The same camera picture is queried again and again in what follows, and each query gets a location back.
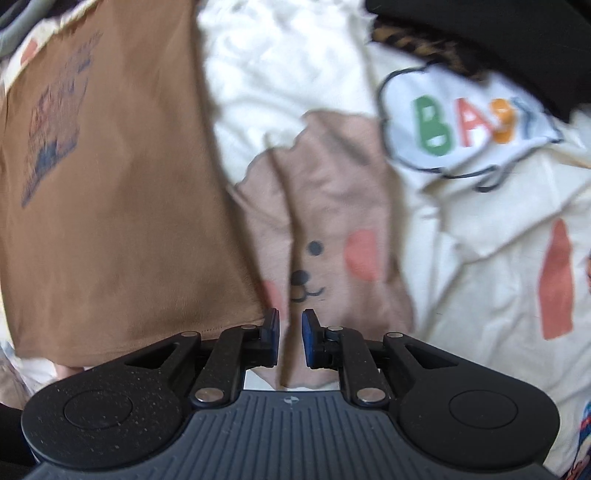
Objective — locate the brown printed t-shirt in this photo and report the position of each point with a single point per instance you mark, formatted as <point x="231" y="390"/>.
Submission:
<point x="115" y="207"/>

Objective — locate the leopard print cloth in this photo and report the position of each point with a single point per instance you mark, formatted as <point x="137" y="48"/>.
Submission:
<point x="415" y="48"/>

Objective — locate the cream bear print blanket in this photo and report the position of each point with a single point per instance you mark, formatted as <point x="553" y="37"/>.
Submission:
<point x="485" y="277"/>

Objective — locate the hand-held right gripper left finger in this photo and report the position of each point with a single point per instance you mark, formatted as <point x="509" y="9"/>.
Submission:
<point x="274" y="339"/>

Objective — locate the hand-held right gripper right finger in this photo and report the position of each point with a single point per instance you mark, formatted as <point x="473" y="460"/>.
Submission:
<point x="308" y="339"/>

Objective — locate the black clothes pile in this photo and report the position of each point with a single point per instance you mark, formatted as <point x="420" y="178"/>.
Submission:
<point x="508" y="37"/>

